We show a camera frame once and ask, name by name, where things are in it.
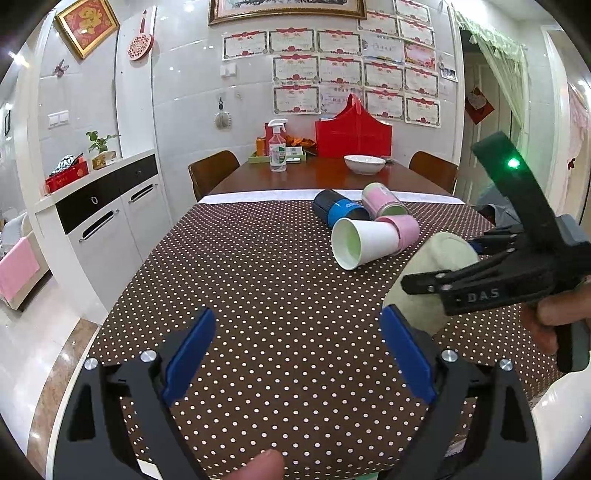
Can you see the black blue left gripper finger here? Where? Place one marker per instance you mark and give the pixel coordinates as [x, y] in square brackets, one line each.
[93, 441]
[478, 424]

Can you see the red diamond door decoration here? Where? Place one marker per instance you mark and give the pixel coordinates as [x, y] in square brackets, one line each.
[477, 106]

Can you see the gold framed tree picture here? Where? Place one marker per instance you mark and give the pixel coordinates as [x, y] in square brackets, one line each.
[222, 11]

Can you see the red round wall ornament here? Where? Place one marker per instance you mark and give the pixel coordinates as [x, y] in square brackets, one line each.
[141, 43]

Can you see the brown wooden chair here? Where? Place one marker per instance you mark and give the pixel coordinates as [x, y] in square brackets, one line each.
[435, 169]
[205, 174]

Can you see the grey jacket on chair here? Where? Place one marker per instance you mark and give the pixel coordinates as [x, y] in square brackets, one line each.
[497, 209]

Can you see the gold framed red picture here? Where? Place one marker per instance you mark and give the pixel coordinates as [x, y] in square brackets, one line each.
[86, 24]

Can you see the red box on sideboard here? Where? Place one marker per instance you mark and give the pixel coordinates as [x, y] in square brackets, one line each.
[69, 169]

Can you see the light green paper cup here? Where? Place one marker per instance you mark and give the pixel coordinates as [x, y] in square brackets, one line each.
[442, 251]

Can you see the brown wooden chair far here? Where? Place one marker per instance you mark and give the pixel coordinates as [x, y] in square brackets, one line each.
[435, 169]

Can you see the clear spray bottle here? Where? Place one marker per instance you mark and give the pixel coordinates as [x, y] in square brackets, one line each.
[277, 146]

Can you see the brown wooden chair left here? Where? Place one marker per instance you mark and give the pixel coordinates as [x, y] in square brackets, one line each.
[205, 174]

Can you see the pink sleeved paper cup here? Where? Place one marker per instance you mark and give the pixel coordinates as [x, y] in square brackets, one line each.
[407, 227]

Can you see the white ceramic bowl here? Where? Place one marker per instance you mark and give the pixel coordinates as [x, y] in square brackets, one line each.
[364, 164]

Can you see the pink green canister cup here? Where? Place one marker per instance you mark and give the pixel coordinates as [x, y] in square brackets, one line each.
[380, 201]

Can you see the green door curtain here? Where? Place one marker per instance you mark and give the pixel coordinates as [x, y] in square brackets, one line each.
[495, 36]

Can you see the white black sideboard cabinet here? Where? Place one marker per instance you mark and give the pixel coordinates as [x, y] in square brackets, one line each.
[97, 231]

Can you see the person's left thumb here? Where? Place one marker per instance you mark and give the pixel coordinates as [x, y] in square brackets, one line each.
[268, 465]

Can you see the red gift bag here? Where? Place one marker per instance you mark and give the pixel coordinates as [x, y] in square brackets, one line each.
[354, 131]

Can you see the pink towel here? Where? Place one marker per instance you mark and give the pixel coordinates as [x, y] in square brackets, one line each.
[17, 268]

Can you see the person's right hand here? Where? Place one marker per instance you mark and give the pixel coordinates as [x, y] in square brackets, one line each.
[561, 309]

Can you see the white paper cup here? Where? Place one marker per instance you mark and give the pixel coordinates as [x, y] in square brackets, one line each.
[358, 242]

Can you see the black blue cup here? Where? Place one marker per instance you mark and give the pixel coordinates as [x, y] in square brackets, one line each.
[330, 206]

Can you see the brown polka dot tablecloth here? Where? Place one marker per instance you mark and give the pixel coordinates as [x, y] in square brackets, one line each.
[298, 363]

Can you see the hanging round brush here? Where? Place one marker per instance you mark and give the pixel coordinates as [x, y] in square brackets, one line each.
[222, 118]

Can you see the small potted green plant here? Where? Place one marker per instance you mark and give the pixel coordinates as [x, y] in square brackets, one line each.
[99, 146]

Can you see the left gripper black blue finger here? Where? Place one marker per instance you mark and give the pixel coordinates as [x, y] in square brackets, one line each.
[493, 242]

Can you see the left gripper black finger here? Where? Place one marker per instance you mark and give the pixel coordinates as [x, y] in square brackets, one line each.
[434, 282]

